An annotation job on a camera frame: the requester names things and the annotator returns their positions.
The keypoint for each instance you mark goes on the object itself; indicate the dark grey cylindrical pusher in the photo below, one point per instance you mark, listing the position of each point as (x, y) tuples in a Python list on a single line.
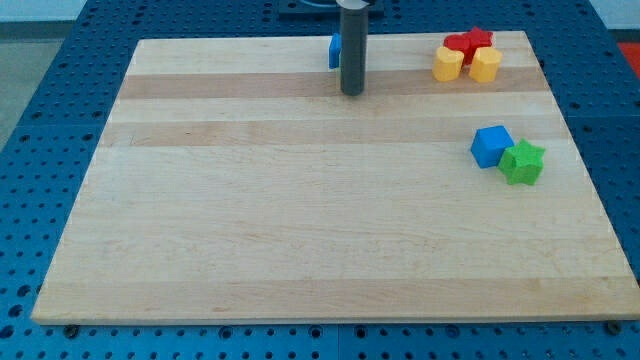
[(353, 31)]

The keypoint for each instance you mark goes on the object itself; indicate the red star block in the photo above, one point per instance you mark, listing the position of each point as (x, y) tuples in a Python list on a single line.
[(477, 38)]

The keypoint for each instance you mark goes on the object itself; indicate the blue cube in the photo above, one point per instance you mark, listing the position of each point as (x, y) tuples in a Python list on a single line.
[(488, 145)]

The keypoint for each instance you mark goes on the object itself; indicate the green star block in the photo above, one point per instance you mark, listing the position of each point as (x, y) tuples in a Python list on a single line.
[(522, 163)]

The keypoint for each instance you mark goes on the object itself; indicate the blue block behind pusher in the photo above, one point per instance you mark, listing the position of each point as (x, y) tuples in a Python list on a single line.
[(334, 51)]

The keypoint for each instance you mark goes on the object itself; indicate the left yellow block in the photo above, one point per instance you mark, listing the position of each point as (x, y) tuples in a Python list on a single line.
[(447, 64)]

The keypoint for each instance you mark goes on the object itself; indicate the yellow block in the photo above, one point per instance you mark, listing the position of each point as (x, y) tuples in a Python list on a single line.
[(485, 64), (447, 64)]

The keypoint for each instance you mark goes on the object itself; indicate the red round block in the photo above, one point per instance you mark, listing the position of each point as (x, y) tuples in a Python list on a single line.
[(457, 42)]

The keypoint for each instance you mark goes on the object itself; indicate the right yellow block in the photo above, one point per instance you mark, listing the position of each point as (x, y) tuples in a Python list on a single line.
[(485, 64)]

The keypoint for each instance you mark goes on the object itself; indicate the wooden board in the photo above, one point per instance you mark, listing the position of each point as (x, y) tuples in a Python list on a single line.
[(234, 183)]

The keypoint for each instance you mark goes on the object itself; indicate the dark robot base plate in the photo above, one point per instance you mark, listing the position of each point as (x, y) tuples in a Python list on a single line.
[(310, 11)]

